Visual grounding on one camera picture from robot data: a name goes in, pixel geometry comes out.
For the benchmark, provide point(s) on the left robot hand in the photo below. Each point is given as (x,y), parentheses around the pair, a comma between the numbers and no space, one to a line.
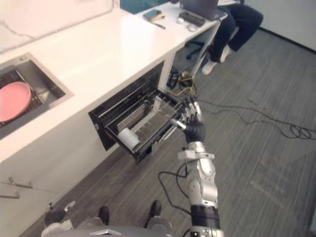
(55,214)

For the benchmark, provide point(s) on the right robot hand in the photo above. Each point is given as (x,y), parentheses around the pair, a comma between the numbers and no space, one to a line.
(195,128)

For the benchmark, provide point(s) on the pink plate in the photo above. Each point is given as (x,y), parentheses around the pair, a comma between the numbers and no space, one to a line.
(13,101)

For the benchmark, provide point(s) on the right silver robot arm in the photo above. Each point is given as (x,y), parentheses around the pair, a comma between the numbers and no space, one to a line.
(205,187)

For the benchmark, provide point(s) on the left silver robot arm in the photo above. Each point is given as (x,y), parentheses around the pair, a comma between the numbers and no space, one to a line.
(55,229)

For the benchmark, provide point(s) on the white cup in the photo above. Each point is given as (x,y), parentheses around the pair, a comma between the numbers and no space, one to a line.
(128,138)

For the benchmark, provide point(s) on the black built-in dishwasher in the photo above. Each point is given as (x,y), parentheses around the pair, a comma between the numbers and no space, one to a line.
(116,116)

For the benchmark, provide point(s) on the stainless steel sink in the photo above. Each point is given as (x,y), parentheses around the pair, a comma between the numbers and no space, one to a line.
(53,85)

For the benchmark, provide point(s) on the round steel sink button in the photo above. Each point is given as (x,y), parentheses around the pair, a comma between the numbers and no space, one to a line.
(23,58)

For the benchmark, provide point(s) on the left silver robot leg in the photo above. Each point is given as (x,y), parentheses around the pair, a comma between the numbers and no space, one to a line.
(90,223)

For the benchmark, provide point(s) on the silver robot leg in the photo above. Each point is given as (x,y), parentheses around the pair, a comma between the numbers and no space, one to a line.
(90,223)
(159,222)

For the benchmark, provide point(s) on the left dark robot foot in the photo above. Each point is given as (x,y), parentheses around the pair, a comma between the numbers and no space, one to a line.
(104,214)

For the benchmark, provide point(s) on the dark robot foot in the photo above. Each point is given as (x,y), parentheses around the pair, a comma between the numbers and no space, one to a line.
(104,214)
(155,209)

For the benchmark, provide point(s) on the silver robot torso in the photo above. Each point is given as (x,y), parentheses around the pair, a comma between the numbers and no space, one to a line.
(106,232)

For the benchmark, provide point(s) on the black power box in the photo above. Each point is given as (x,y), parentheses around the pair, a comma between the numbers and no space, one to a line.
(173,79)

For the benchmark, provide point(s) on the white kitchen cabinet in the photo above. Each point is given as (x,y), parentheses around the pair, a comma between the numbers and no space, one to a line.
(61,148)

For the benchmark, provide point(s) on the right dark robot foot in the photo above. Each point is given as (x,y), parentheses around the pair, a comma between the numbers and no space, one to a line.
(155,209)

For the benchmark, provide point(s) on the right silver robot leg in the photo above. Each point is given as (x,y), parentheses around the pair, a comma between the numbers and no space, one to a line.
(159,222)

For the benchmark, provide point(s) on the black pen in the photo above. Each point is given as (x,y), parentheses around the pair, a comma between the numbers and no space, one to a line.
(159,25)

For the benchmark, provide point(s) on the person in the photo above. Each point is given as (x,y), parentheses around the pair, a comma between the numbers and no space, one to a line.
(237,27)

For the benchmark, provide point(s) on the black oblong case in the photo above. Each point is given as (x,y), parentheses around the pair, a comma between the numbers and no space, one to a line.
(192,18)

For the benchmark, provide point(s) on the white desk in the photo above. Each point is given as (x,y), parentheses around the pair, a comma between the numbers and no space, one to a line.
(172,14)

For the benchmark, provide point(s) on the grey laptop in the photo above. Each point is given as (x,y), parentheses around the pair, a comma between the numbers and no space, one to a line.
(197,8)

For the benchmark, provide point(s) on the teal phone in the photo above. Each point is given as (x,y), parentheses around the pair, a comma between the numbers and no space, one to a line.
(151,14)

